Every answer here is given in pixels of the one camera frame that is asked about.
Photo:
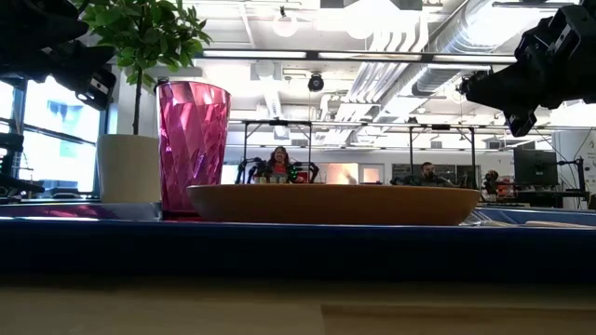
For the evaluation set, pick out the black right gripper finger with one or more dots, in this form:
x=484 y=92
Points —
x=498 y=90

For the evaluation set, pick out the silver fork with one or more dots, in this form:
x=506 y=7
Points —
x=477 y=219

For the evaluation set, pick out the silver spoon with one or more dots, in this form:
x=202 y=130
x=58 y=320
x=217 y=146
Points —
x=554 y=224

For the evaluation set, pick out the faceted red plastic cup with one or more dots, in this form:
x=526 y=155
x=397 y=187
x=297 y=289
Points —
x=191 y=139

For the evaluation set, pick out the orange plate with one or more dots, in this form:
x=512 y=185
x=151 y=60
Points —
x=326 y=205

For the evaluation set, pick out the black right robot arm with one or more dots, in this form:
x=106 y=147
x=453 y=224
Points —
x=590 y=51

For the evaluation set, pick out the black background robot arm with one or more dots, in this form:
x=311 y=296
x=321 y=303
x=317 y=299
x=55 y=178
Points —
x=305 y=171
x=249 y=170

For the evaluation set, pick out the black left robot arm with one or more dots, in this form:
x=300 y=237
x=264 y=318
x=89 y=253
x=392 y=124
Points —
x=32 y=18

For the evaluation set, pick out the blue tray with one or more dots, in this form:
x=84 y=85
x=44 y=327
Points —
x=279 y=251

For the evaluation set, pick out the black computer monitor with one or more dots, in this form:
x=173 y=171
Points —
x=535 y=167

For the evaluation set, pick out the person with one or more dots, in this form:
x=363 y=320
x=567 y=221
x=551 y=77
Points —
x=427 y=176
x=280 y=165
x=491 y=181

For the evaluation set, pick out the green leafy plant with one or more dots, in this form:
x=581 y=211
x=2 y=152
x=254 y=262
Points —
x=144 y=32

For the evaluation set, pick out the background desk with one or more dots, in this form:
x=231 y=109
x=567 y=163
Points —
x=549 y=197

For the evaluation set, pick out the white plant pot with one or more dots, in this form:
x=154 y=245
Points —
x=128 y=167

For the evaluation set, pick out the white globe pendant lamp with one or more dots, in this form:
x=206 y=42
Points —
x=359 y=25
x=285 y=24

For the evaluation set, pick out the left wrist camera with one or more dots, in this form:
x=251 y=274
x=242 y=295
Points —
x=98 y=90

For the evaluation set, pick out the silver ventilation duct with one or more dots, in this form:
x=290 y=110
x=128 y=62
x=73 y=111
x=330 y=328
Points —
x=447 y=51

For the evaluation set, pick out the black background rig frame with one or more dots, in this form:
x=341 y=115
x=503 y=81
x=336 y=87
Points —
x=440 y=127
x=277 y=123

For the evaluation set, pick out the overhead frame bar with lights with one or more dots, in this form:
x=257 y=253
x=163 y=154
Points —
x=363 y=56

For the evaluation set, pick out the black overhead camera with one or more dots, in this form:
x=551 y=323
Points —
x=315 y=83

